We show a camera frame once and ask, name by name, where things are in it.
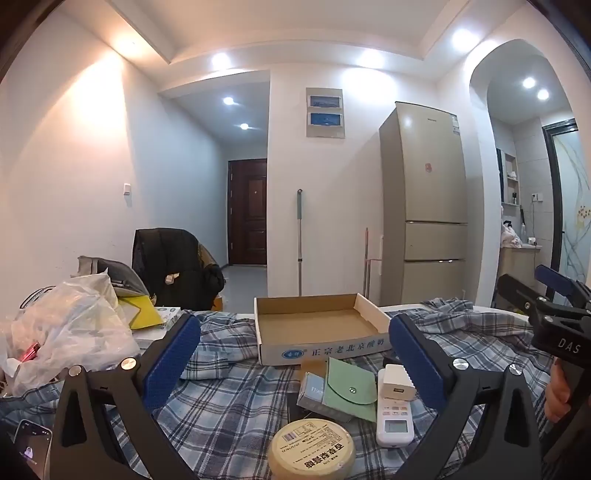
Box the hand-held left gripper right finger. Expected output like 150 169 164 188
388 314 543 480

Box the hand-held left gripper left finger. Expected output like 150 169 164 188
48 311 201 480

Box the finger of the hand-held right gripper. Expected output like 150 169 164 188
494 274 555 324
534 264 591 306

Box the white charger adapter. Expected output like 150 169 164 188
378 364 419 401

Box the white remote control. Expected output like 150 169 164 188
375 397 414 448

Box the green snap pouch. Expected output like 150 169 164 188
324 357 378 423

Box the grey-blue card box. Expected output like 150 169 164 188
296 372 356 423

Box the shallow cardboard box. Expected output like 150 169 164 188
254 292 393 366

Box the black wallet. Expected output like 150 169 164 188
286 391 305 423

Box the round cream tin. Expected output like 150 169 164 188
268 418 357 480

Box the person's right hand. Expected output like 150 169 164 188
545 361 579 423

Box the beige vanity cabinet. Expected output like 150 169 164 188
501 244 542 301

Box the white carton with blue print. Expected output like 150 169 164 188
154 306 183 326

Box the yellow box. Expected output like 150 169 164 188
117 294 163 330

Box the blue plaid blanket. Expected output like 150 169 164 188
0 300 555 480

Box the frosted glass door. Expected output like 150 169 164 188
542 119 591 287

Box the grey bag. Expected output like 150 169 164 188
78 255 151 298

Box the black jacket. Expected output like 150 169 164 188
132 227 225 311

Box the clear plastic bag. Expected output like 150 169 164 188
0 272 141 398

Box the beige refrigerator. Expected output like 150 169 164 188
379 102 468 306

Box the black smartphone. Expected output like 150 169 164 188
13 419 52 480

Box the dark wooden door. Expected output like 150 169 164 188
228 159 268 266

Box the wall niche shelf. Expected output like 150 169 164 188
503 153 520 206

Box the mop with grey handle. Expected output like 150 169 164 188
295 188 305 296

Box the wall electrical panel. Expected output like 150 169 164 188
305 87 345 138

